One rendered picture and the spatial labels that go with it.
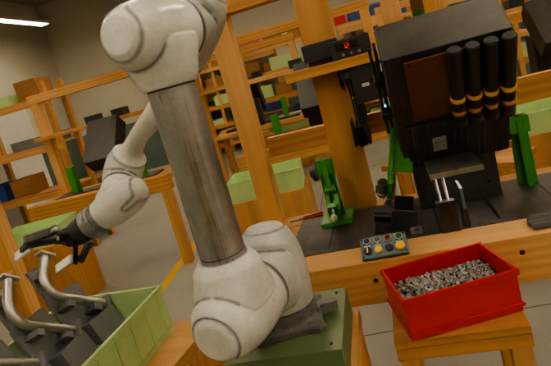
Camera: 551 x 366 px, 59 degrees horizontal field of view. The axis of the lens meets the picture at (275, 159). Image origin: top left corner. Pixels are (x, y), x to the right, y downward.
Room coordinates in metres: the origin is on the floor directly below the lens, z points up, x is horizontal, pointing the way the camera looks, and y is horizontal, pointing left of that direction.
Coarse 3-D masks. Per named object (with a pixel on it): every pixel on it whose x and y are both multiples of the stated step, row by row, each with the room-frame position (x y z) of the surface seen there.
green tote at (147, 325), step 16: (144, 288) 1.64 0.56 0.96; (160, 288) 1.62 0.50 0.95; (128, 304) 1.66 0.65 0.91; (144, 304) 1.51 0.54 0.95; (160, 304) 1.59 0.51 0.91; (128, 320) 1.42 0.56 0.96; (144, 320) 1.49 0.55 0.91; (160, 320) 1.57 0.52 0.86; (112, 336) 1.33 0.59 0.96; (128, 336) 1.40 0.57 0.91; (144, 336) 1.47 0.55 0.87; (160, 336) 1.54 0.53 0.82; (16, 352) 1.49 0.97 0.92; (96, 352) 1.26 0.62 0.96; (112, 352) 1.32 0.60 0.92; (128, 352) 1.38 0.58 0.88; (144, 352) 1.44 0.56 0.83
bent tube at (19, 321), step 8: (0, 280) 1.43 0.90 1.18; (8, 280) 1.43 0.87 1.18; (16, 280) 1.46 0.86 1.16; (8, 288) 1.41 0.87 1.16; (8, 296) 1.39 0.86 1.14; (8, 304) 1.37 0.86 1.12; (8, 312) 1.36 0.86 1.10; (16, 312) 1.37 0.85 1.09; (16, 320) 1.36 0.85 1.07; (24, 320) 1.37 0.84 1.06; (24, 328) 1.37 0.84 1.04; (32, 328) 1.38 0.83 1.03; (48, 328) 1.42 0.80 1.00; (56, 328) 1.44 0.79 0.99; (64, 328) 1.46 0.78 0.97; (72, 328) 1.48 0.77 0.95
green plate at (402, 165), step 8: (392, 128) 1.67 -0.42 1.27; (392, 136) 1.67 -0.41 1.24; (392, 144) 1.68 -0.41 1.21; (392, 152) 1.68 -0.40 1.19; (400, 152) 1.68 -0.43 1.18; (392, 160) 1.68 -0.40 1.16; (400, 160) 1.68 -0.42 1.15; (408, 160) 1.68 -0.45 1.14; (392, 168) 1.68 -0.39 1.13; (400, 168) 1.69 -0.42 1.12; (408, 168) 1.68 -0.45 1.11
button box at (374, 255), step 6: (390, 234) 1.53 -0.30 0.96; (402, 234) 1.52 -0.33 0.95; (360, 240) 1.55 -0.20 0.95; (372, 240) 1.54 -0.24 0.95; (384, 240) 1.52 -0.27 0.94; (390, 240) 1.51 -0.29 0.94; (396, 240) 1.50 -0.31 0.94; (402, 240) 1.50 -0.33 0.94; (366, 246) 1.53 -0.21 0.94; (372, 246) 1.52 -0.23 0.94; (384, 246) 1.51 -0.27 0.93; (372, 252) 1.50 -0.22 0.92; (384, 252) 1.49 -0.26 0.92; (390, 252) 1.48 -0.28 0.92; (396, 252) 1.47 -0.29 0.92; (402, 252) 1.47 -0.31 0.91; (408, 252) 1.47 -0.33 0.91; (366, 258) 1.50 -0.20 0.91; (372, 258) 1.49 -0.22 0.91; (378, 258) 1.49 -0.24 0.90
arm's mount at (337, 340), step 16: (336, 320) 1.14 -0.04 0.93; (352, 320) 1.25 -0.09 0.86; (304, 336) 1.10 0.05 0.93; (320, 336) 1.08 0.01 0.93; (336, 336) 1.07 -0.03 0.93; (256, 352) 1.09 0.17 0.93; (272, 352) 1.07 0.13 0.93; (288, 352) 1.06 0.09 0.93; (304, 352) 1.04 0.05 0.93; (320, 352) 1.02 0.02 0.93; (336, 352) 1.02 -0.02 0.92
